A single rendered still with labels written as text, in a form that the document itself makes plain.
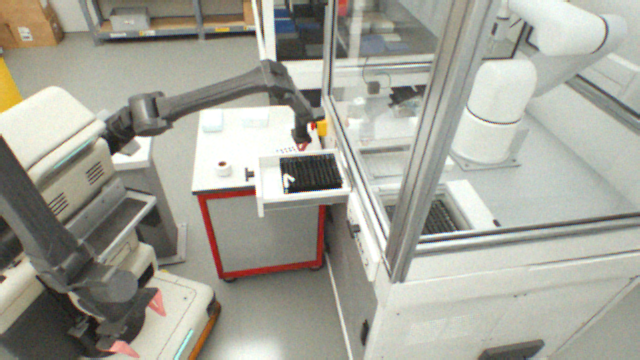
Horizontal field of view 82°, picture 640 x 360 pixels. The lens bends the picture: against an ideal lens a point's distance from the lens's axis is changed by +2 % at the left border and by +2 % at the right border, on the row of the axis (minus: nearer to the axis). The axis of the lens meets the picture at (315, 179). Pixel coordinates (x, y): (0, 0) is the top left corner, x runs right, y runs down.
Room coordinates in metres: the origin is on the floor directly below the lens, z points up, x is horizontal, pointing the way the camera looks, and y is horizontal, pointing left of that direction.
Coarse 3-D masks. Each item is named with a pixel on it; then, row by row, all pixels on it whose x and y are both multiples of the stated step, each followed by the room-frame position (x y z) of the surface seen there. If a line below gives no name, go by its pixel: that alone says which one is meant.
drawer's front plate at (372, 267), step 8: (352, 200) 0.87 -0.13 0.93; (352, 208) 0.86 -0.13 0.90; (352, 216) 0.85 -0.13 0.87; (360, 216) 0.80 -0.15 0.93; (360, 224) 0.77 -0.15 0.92; (360, 232) 0.76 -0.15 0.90; (368, 232) 0.74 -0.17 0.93; (360, 240) 0.75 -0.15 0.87; (368, 240) 0.70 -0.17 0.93; (360, 248) 0.74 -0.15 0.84; (368, 248) 0.68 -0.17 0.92; (368, 256) 0.67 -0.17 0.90; (376, 256) 0.65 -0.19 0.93; (368, 264) 0.66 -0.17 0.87; (376, 264) 0.63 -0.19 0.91; (368, 272) 0.65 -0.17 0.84; (376, 272) 0.63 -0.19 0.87; (368, 280) 0.63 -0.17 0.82
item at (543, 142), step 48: (528, 0) 0.58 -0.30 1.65; (576, 0) 0.59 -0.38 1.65; (624, 0) 0.61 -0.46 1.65; (528, 48) 0.59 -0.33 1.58; (576, 48) 0.60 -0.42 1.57; (624, 48) 0.62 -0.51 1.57; (480, 96) 0.58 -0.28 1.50; (528, 96) 0.59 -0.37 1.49; (576, 96) 0.61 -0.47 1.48; (624, 96) 0.63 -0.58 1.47; (480, 144) 0.58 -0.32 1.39; (528, 144) 0.60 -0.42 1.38; (576, 144) 0.63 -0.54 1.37; (624, 144) 0.65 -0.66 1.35; (480, 192) 0.59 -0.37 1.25; (528, 192) 0.62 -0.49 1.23; (576, 192) 0.64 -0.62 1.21; (624, 192) 0.67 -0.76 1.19
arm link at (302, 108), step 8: (296, 88) 1.03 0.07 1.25; (280, 96) 0.93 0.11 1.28; (288, 96) 0.92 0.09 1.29; (296, 96) 1.02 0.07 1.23; (288, 104) 0.96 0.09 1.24; (296, 104) 1.07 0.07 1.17; (304, 104) 1.11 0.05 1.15; (296, 112) 1.14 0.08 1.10; (304, 112) 1.16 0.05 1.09; (312, 112) 1.23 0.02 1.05
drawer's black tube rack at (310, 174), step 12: (300, 156) 1.14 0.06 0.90; (312, 156) 1.14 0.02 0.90; (324, 156) 1.14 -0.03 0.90; (288, 168) 1.10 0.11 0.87; (300, 168) 1.06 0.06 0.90; (312, 168) 1.07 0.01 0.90; (324, 168) 1.07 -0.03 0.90; (336, 168) 1.07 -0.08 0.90; (288, 180) 0.99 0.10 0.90; (300, 180) 1.03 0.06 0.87; (312, 180) 1.00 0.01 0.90; (324, 180) 1.01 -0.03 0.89; (336, 180) 1.00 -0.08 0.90; (288, 192) 0.96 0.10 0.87; (300, 192) 0.96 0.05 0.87
